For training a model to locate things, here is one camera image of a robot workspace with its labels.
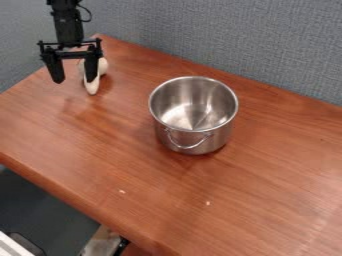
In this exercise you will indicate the table leg bracket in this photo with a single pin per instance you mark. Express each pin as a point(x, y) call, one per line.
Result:
point(106, 243)

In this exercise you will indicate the white toy mushroom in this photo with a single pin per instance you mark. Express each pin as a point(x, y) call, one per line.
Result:
point(92, 85)

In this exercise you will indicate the stainless steel pot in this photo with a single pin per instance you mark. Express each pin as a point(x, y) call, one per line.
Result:
point(192, 109)

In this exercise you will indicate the white and black floor object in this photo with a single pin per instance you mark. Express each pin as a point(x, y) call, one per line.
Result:
point(12, 248)

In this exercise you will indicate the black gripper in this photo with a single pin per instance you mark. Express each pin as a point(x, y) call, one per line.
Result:
point(70, 15)

